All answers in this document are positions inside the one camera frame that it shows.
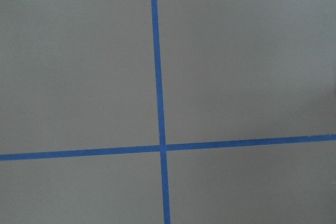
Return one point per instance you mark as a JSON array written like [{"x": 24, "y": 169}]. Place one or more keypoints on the blue tape line crosswise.
[{"x": 169, "y": 147}]

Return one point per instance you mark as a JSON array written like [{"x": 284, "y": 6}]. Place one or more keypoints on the blue tape line lengthwise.
[{"x": 160, "y": 110}]

